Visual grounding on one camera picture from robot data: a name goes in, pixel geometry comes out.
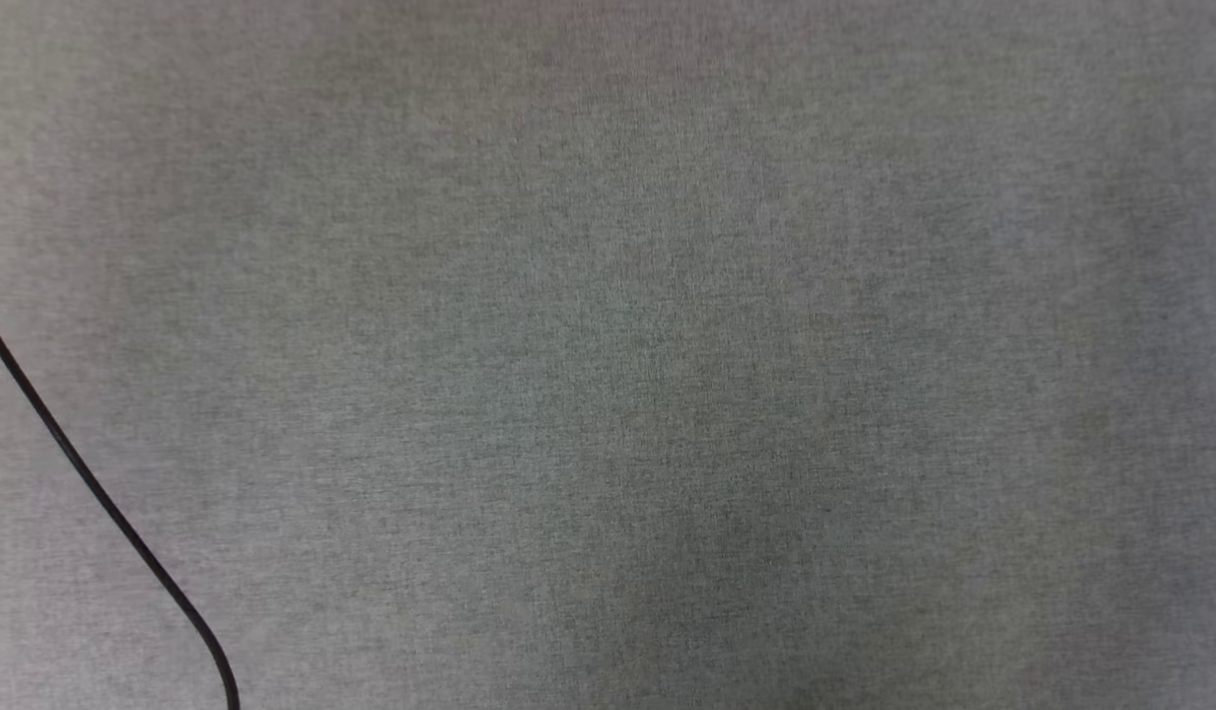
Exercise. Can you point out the grey fabric sofa cushion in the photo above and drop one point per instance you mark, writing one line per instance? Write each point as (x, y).
(667, 355)

